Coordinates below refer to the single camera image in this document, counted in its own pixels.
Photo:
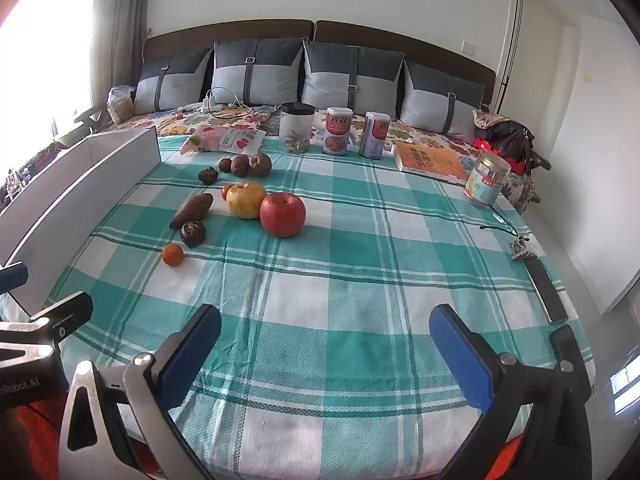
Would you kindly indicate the brown sweet potato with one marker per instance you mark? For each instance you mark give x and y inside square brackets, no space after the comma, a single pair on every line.
[192,210]

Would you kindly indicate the white folded board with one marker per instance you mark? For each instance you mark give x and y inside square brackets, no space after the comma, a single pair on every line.
[75,175]

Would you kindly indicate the round dark water chestnut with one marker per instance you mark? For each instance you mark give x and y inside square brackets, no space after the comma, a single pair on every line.
[191,234]

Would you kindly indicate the pink snack bag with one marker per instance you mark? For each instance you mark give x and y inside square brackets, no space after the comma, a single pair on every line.
[205,140]

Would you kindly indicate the green-brown round fruit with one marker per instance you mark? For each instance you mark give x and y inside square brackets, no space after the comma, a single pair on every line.
[261,164]

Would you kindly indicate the white wardrobe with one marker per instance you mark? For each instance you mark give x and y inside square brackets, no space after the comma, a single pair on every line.
[605,160]

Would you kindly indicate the brown passion fruit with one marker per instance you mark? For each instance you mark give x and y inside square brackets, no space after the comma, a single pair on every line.
[240,165]

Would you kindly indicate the red apple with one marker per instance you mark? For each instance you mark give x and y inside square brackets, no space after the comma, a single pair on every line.
[282,214]

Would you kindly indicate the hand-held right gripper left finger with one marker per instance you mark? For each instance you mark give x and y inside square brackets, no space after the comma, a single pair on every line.
[190,355]

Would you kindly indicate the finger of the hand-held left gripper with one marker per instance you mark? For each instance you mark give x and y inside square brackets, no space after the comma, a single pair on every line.
[12,275]
[65,310]

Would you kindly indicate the white snack bag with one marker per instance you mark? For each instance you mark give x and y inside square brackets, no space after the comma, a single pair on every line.
[242,141]

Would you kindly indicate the grey two-tone pillow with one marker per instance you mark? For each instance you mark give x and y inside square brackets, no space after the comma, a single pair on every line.
[170,82]
[440,105]
[350,77]
[252,72]

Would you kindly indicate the lumpy dark water chestnut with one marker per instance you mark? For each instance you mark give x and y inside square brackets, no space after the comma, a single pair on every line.
[207,176]

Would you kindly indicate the orange tangerine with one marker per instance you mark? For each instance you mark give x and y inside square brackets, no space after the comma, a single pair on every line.
[172,255]
[227,192]

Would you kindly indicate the grey pillows row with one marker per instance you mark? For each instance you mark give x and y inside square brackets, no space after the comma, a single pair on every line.
[400,40]

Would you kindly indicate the grey and orange can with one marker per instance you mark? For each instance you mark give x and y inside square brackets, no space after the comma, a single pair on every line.
[374,135]

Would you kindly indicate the white power strip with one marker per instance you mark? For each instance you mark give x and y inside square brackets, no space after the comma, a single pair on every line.
[197,107]

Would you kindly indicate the grey curtain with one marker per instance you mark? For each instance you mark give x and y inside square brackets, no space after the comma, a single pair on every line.
[117,25]

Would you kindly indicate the red plastic item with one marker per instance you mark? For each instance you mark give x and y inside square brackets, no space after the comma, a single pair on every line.
[512,165]

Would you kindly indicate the glass jar with printed label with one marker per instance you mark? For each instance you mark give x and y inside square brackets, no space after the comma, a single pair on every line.
[486,180]

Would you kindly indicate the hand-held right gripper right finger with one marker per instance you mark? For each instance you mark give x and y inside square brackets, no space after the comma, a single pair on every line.
[460,360]

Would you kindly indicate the teal checked cloth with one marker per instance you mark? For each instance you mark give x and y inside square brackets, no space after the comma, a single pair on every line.
[350,260]

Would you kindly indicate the yellow citrus fruit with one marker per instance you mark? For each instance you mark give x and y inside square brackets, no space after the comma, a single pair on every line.
[246,200]

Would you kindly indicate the clear plastic bag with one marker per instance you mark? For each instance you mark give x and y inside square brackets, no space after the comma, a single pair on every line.
[120,102]

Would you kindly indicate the brown handbag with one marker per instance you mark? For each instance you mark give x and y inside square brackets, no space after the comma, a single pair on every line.
[510,135]

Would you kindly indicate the orange book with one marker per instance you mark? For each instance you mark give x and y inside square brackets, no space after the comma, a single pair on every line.
[435,162]

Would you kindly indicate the orange label can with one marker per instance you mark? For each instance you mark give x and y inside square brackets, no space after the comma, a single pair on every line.
[336,132]

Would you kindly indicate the person's red garment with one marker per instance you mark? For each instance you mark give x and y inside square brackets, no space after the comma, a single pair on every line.
[35,440]

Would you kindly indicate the white wall switch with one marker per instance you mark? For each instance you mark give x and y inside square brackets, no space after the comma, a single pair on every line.
[469,48]

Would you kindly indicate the black phone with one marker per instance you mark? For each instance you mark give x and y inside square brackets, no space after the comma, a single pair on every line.
[547,292]

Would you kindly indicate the brown headboard panel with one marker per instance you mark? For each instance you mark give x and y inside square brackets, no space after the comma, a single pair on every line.
[225,30]

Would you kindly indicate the clear jar with black lid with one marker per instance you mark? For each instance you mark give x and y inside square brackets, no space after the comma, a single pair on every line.
[297,127]

